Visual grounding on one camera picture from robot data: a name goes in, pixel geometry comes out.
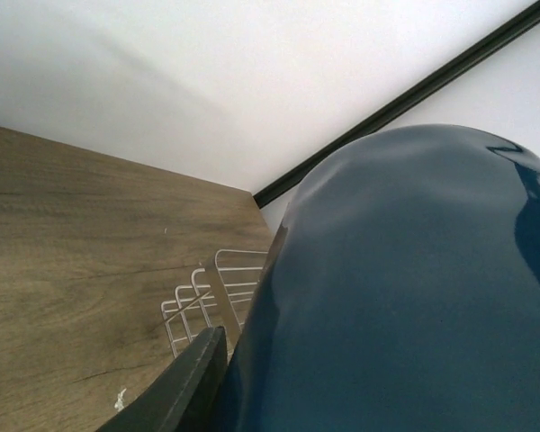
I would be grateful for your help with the dark blue mug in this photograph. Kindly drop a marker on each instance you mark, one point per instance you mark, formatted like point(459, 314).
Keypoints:
point(401, 293)

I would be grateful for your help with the right black frame post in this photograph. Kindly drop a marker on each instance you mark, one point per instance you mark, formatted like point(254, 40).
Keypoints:
point(481, 50)

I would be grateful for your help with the metal wire dish rack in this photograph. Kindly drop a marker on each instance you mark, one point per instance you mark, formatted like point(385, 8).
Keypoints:
point(218, 294)

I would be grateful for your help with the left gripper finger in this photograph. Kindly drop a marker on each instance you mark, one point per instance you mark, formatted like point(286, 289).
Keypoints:
point(181, 398)

